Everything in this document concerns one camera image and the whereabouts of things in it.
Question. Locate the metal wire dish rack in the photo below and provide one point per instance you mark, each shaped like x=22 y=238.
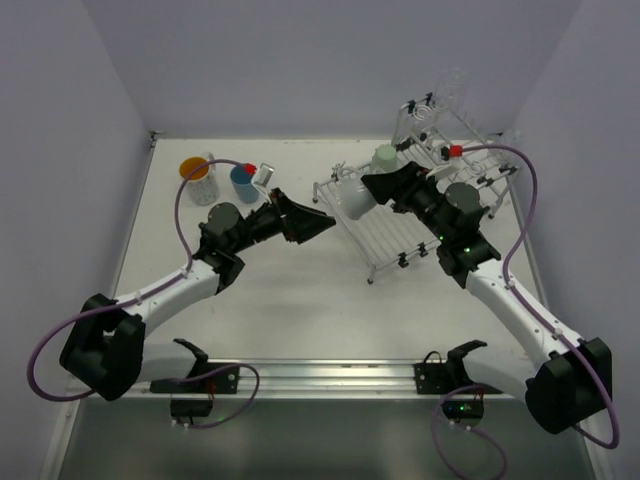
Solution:
x=384 y=237

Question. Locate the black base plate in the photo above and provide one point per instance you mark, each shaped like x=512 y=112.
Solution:
x=220 y=379
x=437 y=375

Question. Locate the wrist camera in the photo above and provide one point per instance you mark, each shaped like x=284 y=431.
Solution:
x=262 y=177
x=450 y=156

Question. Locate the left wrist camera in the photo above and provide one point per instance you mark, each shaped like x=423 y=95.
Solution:
x=262 y=177

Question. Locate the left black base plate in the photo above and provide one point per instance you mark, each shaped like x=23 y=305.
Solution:
x=220 y=379

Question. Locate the light blue plastic cup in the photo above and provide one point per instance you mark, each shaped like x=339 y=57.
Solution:
x=241 y=180

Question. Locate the aluminium mounting rail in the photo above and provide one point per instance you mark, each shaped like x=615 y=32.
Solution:
x=320 y=377

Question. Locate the clear glass on rack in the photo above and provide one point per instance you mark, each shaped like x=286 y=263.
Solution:
x=510 y=137
x=450 y=90

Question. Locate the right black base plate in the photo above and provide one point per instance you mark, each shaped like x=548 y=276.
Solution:
x=437 y=375

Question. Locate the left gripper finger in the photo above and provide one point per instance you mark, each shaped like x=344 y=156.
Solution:
x=301 y=231
x=300 y=217

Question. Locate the grey ceramic mug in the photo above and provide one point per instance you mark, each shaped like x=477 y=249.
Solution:
x=353 y=197

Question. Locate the clear glass on rack right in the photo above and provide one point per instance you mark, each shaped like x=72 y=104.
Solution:
x=510 y=137

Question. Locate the clear glass on rack top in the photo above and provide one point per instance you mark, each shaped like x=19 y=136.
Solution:
x=450 y=90

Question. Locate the white patterned ceramic mug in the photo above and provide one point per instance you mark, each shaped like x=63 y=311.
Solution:
x=202 y=187

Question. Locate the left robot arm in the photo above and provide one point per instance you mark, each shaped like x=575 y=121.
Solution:
x=107 y=349

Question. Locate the left black controller box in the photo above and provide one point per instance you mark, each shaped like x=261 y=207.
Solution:
x=185 y=411

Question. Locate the black controller box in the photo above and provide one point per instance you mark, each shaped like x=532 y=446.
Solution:
x=464 y=410
x=185 y=411

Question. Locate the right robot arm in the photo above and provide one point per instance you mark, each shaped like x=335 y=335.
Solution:
x=563 y=379

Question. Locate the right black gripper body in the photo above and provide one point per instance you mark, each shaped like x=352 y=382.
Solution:
x=406 y=185

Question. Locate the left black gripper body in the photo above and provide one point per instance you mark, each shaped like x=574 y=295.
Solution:
x=286 y=218

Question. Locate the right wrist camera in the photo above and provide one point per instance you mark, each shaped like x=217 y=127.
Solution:
x=450 y=156

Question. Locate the light green plastic cup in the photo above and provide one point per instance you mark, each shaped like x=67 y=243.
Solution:
x=384 y=159

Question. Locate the right black controller box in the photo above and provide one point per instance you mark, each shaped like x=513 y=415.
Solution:
x=464 y=410

